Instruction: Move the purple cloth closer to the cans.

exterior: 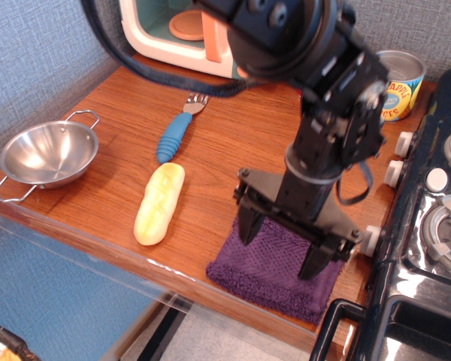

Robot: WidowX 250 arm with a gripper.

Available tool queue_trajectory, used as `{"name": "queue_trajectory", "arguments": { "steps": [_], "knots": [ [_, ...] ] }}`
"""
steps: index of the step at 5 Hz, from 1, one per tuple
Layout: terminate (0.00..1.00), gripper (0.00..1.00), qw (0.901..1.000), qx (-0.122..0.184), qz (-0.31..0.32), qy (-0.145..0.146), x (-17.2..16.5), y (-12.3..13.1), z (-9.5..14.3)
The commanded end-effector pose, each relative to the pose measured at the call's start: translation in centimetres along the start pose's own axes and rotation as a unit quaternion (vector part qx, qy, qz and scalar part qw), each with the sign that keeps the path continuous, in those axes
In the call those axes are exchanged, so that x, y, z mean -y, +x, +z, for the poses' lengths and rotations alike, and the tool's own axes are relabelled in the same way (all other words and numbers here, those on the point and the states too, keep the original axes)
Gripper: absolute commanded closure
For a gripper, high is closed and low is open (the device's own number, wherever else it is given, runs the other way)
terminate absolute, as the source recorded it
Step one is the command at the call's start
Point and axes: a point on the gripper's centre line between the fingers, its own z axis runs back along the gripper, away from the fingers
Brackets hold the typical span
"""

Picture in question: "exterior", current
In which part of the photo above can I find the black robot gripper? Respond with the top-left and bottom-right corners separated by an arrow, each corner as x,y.
235,148 -> 362,280

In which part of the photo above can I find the purple cloth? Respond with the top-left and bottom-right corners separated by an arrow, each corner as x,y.
206,219 -> 344,325

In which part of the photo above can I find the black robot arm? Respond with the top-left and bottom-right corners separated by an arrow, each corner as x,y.
198,1 -> 388,280

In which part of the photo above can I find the yellow toy bread loaf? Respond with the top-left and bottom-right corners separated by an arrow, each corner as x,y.
134,162 -> 185,246

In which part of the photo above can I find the black toy stove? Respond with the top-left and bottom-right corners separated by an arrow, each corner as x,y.
310,69 -> 451,360

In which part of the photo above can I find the pineapple slices can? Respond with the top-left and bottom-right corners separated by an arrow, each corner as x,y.
377,50 -> 426,122

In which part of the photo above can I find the teal toy microwave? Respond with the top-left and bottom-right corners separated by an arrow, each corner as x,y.
119,1 -> 246,79

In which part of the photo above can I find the orange toy plate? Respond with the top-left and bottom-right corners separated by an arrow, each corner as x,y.
168,10 -> 204,41

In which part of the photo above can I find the small steel bowl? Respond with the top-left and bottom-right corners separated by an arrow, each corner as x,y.
0,110 -> 100,203

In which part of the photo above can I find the blue handled fork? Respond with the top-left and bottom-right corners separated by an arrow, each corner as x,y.
156,93 -> 209,164

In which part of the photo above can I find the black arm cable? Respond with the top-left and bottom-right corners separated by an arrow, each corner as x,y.
80,0 -> 264,98

